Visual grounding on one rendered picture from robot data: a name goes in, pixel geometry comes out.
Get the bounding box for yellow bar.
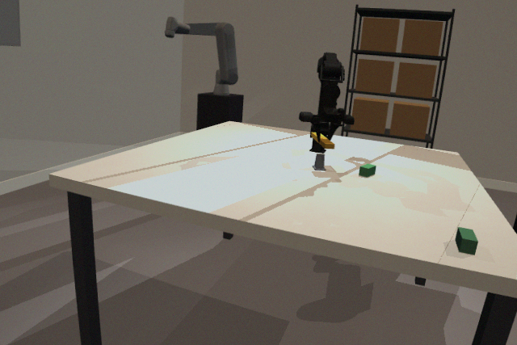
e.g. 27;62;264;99
311;133;335;149

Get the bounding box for green rectangular block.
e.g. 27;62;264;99
359;164;376;178

